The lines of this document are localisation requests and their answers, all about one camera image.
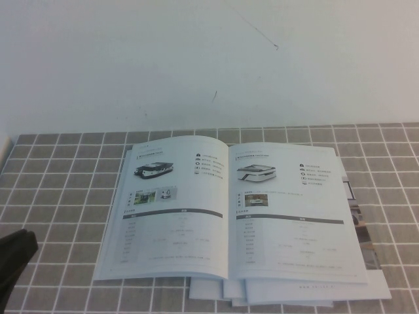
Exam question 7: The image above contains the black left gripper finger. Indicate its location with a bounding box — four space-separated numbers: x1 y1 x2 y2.
0 230 39 297
0 228 29 250

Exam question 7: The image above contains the white product catalogue book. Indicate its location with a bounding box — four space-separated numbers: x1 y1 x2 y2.
92 135 369 285

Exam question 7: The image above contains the grey checked tablecloth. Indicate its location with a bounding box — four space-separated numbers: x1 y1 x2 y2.
0 122 419 314

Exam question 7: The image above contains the beige box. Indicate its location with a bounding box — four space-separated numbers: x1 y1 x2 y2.
0 133 16 165

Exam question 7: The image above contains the white paper sheet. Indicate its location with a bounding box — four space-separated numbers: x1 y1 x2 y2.
189 277 227 300

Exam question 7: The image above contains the plain white booklet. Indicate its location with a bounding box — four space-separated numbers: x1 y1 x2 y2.
222 277 335 308

